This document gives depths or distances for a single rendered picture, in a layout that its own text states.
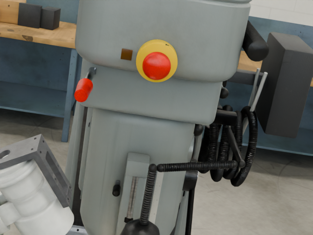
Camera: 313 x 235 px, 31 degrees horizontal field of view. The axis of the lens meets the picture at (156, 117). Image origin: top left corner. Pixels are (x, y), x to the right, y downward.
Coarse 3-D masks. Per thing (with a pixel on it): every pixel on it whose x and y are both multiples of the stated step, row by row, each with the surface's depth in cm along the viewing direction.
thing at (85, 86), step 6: (90, 72) 89; (84, 78) 84; (90, 78) 87; (78, 84) 82; (84, 84) 81; (90, 84) 83; (78, 90) 79; (84, 90) 79; (90, 90) 82; (78, 96) 79; (84, 96) 79
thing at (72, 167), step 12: (84, 108) 147; (84, 120) 148; (72, 132) 156; (84, 132) 149; (72, 144) 155; (72, 156) 155; (72, 168) 154; (72, 180) 155; (72, 192) 156; (72, 204) 157; (180, 204) 157; (180, 216) 158; (180, 228) 161
